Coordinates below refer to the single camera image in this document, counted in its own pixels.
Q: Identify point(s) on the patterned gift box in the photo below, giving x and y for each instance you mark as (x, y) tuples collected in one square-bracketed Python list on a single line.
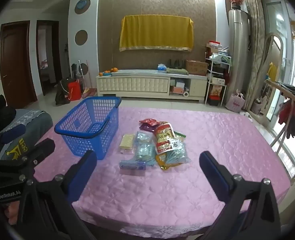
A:
[(216, 90)]

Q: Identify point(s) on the dark red cloth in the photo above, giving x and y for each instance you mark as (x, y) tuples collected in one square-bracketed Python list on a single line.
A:
[(226, 76)]

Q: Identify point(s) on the dark backpack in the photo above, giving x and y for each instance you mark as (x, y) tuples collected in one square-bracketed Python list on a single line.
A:
[(61, 92)]

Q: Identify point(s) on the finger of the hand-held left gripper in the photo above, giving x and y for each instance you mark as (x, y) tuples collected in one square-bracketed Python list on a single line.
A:
[(12, 133), (38, 150)]

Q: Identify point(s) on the arched standing mirror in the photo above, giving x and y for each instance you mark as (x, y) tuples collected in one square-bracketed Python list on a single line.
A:
[(275, 55)]

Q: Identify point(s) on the vase of red flowers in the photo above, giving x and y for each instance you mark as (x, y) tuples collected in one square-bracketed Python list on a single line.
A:
[(236, 0)]

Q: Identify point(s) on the beige patterned curtain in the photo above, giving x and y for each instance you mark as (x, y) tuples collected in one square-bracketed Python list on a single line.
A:
[(255, 42)]

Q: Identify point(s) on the yellow cloth cover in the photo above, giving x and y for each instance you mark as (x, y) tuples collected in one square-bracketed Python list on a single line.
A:
[(157, 32)]

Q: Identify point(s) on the cream television cabinet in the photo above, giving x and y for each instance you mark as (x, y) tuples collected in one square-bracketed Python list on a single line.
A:
[(137, 83)]

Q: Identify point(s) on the dark red snack packet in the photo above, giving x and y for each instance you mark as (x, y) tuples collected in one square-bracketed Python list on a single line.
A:
[(150, 122)]

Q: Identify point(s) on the white slipper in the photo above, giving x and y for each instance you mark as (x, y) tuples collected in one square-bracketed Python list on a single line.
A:
[(243, 114), (249, 116)]

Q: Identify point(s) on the brown cardboard box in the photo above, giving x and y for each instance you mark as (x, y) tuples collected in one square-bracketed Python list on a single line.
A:
[(197, 68)]

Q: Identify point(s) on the orange flat box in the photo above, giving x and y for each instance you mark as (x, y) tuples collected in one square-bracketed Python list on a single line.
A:
[(177, 89)]

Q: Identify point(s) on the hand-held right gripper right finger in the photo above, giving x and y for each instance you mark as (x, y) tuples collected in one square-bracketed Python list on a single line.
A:
[(213, 173)]

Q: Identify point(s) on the grey chair cover yellow print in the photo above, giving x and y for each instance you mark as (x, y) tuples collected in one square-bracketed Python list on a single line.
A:
[(35, 127)]

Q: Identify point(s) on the red yellow snack bag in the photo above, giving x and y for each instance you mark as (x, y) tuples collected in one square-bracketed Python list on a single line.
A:
[(163, 137)]

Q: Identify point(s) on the silver standing air conditioner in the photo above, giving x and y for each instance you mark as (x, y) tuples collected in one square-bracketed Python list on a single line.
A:
[(237, 50)]

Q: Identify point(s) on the brown wooden door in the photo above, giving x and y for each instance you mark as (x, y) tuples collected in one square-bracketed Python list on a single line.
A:
[(15, 65)]

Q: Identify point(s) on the cartoon print light blue bag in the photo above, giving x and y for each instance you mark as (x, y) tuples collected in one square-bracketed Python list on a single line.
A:
[(180, 155)]

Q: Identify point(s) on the red white box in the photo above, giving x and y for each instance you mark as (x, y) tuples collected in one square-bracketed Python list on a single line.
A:
[(213, 45)]

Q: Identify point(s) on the dark glass bottle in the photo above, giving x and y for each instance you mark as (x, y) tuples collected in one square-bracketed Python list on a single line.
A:
[(178, 64), (170, 64), (174, 64), (182, 64)]

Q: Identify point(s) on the wooden clothes rack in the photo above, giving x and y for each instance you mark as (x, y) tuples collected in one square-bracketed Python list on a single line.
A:
[(291, 97)]

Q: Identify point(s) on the blue plastic basket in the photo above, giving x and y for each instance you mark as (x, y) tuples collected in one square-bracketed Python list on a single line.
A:
[(62, 130)]

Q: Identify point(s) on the clear light blue snack bag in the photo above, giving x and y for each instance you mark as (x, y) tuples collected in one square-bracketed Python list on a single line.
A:
[(143, 147)]

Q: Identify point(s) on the pink shopping bag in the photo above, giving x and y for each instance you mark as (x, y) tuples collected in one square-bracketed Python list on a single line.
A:
[(235, 103)]

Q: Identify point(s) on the pink broom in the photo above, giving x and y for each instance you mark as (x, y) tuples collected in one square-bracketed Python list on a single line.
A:
[(90, 91)]

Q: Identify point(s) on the brown round wall decor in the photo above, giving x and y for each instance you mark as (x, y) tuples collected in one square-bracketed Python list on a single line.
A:
[(81, 37)]

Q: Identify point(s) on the red black clothing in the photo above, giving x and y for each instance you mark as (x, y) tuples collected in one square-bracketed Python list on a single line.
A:
[(290, 117)]

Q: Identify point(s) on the round wall decor blue plate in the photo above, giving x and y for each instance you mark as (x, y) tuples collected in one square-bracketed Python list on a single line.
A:
[(82, 5)]

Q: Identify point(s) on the red paper bag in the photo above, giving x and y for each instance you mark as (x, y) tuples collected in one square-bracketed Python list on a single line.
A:
[(74, 91)]

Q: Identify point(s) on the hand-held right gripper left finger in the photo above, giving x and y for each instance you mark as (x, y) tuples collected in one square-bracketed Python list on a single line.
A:
[(83, 171)]

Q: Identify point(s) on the green folded cloth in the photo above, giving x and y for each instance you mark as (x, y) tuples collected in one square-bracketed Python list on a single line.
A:
[(177, 71)]

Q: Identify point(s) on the blue tissue box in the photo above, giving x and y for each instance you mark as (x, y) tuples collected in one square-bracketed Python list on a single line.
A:
[(161, 67)]

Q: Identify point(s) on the white metal rack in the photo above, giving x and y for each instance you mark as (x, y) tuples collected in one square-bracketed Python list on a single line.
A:
[(208, 80)]

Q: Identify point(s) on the white paper roll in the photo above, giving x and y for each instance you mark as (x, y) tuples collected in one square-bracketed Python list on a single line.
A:
[(186, 93)]

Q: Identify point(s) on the pale yellow cracker packet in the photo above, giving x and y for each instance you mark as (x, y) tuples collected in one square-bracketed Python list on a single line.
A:
[(126, 142)]

